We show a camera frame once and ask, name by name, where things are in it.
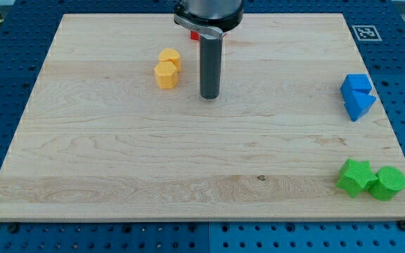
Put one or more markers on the yellow hexagon block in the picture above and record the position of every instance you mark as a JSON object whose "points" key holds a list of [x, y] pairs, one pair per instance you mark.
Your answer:
{"points": [[166, 75]]}

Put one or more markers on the green cylinder block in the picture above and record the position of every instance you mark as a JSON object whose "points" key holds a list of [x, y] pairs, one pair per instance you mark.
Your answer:
{"points": [[390, 182]]}

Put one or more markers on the wooden board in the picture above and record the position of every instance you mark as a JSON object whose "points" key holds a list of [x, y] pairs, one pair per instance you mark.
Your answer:
{"points": [[100, 141]]}

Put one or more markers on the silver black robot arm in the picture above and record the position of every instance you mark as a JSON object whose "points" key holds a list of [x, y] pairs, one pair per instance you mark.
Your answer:
{"points": [[211, 19]]}

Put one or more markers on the blue cube block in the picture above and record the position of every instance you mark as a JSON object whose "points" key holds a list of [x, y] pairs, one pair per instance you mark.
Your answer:
{"points": [[355, 82]]}

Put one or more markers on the green star block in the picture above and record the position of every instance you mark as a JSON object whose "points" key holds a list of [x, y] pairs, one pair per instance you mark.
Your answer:
{"points": [[355, 177]]}

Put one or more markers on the red block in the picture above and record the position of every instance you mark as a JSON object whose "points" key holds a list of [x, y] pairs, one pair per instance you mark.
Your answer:
{"points": [[194, 36]]}

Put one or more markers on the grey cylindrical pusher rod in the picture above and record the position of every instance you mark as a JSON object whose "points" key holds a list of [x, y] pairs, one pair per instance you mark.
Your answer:
{"points": [[210, 66]]}

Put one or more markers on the yellow heart block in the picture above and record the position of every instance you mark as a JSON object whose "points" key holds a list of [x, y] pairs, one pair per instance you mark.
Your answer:
{"points": [[171, 55]]}

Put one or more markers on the blue triangle block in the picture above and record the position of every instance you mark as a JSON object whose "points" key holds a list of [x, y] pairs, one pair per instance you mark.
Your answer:
{"points": [[357, 104]]}

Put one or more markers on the fiducial marker tag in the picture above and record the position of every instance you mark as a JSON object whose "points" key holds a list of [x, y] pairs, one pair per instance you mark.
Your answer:
{"points": [[366, 33]]}

